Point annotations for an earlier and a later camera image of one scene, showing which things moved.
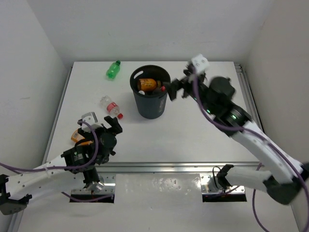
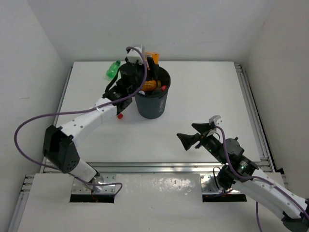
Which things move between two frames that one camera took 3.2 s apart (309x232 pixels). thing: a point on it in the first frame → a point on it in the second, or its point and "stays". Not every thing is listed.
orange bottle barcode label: [76, 136] → [155, 56]
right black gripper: [173, 87] → [187, 140]
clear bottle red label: [163, 88] stays
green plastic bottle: [113, 70] stays
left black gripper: [110, 126] → [148, 66]
